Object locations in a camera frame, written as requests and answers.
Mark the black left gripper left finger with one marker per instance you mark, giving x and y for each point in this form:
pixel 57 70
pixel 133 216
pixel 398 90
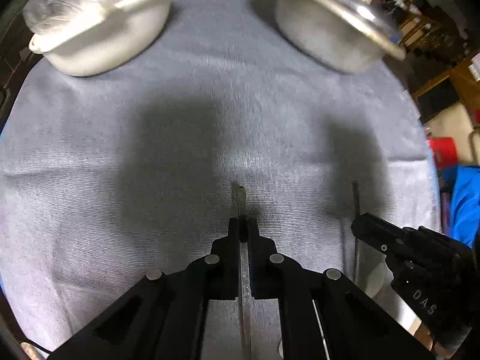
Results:
pixel 216 276

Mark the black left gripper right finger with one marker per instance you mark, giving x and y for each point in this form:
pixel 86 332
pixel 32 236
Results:
pixel 272 274

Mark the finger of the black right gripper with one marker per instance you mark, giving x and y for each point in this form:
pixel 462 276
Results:
pixel 383 236

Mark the steel chopstick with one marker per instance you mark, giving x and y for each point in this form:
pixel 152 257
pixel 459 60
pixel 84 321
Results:
pixel 244 299

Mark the blue garment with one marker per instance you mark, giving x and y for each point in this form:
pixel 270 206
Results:
pixel 464 206

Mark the red plastic chair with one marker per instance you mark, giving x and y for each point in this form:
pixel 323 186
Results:
pixel 444 151

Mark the grey table cloth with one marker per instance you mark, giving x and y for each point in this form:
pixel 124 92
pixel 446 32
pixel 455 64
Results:
pixel 108 177

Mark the aluminium pot with lid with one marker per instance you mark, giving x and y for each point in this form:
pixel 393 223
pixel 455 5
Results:
pixel 345 35

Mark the white pot with plastic bag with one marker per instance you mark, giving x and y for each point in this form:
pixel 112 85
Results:
pixel 83 38

